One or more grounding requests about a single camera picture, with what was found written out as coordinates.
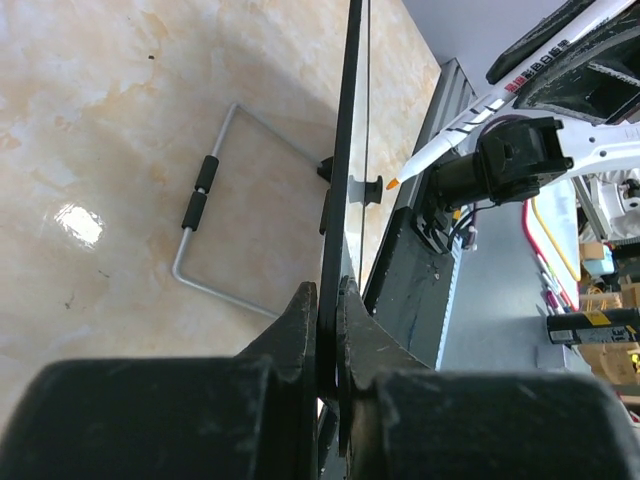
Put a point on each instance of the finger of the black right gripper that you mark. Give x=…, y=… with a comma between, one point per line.
x=596, y=79

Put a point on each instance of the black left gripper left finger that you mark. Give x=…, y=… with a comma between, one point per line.
x=249, y=416

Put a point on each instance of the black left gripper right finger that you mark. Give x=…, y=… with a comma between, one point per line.
x=400, y=419

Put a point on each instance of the yellow capped white marker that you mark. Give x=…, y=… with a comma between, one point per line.
x=525, y=60

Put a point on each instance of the white whiteboard black frame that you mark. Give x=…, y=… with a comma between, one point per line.
x=345, y=202

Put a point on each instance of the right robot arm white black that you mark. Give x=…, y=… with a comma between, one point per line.
x=514, y=159

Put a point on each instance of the black yellow battery pack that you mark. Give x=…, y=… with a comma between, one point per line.
x=619, y=325

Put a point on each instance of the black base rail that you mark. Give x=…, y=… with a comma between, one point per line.
x=411, y=290

